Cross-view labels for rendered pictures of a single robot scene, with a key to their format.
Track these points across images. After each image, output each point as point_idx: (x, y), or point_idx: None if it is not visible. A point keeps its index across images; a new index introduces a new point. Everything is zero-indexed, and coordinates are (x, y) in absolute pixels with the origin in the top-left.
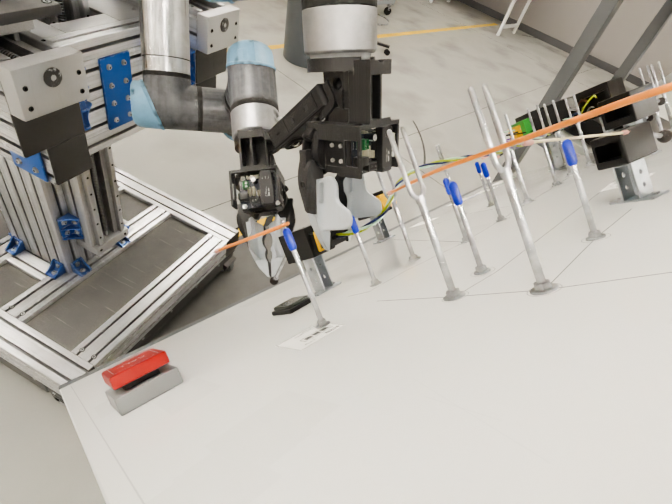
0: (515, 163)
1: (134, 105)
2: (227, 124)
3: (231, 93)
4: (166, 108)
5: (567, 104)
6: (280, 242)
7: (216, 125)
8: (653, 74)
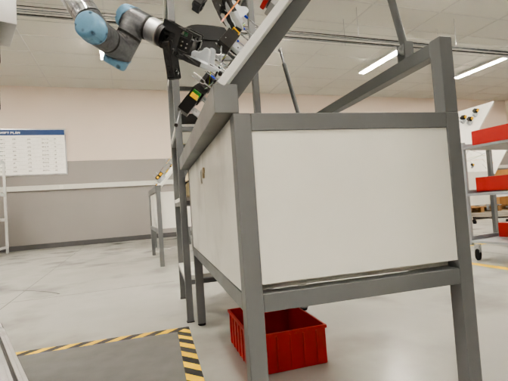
0: (232, 53)
1: (97, 17)
2: (127, 45)
3: (140, 17)
4: (107, 24)
5: (207, 72)
6: (221, 41)
7: (124, 44)
8: (218, 65)
